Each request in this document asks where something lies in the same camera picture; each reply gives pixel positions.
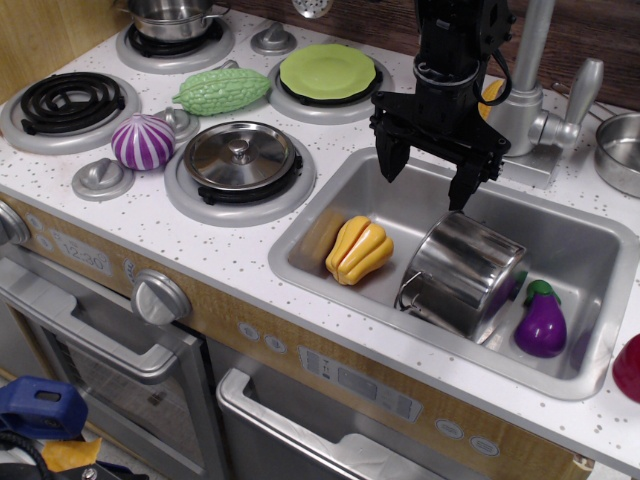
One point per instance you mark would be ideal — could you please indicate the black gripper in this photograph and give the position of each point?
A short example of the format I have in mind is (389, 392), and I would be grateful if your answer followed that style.
(440, 118)

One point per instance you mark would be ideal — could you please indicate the steel pot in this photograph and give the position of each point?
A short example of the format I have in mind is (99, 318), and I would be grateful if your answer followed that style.
(172, 21)
(462, 276)

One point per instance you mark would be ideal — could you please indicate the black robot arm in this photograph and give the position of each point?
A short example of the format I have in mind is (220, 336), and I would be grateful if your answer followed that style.
(459, 38)

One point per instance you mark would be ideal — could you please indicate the steel sink basin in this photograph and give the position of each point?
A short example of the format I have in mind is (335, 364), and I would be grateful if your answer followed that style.
(589, 261)

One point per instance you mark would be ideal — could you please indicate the steel pot lid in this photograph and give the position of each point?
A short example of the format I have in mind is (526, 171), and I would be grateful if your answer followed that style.
(239, 156)

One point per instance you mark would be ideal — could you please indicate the yellow toy corn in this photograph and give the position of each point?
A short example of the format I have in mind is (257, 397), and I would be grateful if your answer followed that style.
(493, 92)

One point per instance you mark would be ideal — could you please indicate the silver toy faucet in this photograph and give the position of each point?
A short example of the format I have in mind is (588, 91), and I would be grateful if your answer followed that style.
(537, 136)

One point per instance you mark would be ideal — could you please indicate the yellow toy squash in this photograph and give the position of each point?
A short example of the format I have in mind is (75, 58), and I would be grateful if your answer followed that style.
(361, 247)

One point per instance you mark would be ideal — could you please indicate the green toy plate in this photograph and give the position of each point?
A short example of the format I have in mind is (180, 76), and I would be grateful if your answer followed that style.
(327, 72)

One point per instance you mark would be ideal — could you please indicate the steel pan at right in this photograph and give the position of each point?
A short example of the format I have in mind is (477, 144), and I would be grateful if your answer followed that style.
(617, 153)

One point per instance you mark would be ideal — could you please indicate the slotted steel spoon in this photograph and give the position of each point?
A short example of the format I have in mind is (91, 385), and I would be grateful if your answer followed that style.
(312, 9)

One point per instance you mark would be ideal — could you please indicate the silver stove knob back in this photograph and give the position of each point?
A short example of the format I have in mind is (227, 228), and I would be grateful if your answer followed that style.
(275, 40)

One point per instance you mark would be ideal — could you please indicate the silver stove knob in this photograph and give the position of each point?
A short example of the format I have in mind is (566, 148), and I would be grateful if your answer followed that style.
(185, 125)
(275, 40)
(102, 180)

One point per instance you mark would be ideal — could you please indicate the purple toy eggplant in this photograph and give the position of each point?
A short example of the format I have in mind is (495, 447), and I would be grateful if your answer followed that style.
(543, 330)

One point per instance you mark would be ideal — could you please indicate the green toy bitter gourd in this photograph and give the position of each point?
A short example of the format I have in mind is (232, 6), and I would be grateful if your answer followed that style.
(221, 91)

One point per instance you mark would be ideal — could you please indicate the silver stove knob middle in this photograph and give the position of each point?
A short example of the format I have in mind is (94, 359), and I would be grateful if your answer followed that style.
(185, 125)

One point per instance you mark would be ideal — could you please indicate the red toy cup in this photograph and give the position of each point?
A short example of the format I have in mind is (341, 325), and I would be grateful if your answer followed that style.
(626, 367)

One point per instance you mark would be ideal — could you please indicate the purple striped toy onion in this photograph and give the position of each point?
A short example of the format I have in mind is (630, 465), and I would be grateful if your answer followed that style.
(143, 142)

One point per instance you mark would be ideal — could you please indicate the silver oven dial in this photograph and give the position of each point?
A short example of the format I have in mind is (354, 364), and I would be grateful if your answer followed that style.
(158, 300)

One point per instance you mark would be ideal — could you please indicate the silver stove knob front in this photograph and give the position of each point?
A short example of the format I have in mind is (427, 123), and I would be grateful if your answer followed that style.
(102, 180)

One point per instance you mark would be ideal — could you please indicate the black coil burner left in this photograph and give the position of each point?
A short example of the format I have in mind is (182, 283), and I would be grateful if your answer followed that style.
(69, 102)

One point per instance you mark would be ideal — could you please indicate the silver oven dial left edge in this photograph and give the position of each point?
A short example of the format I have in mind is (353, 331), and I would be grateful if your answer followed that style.
(13, 228)

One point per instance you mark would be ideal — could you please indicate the blue clamp tool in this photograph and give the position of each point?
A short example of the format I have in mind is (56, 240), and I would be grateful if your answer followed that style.
(42, 409)

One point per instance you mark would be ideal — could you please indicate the dishwasher door with handle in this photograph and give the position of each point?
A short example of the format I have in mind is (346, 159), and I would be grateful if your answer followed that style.
(279, 429)

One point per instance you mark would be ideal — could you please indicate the oven door with handle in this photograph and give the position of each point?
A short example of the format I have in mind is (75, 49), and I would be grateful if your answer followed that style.
(146, 386)

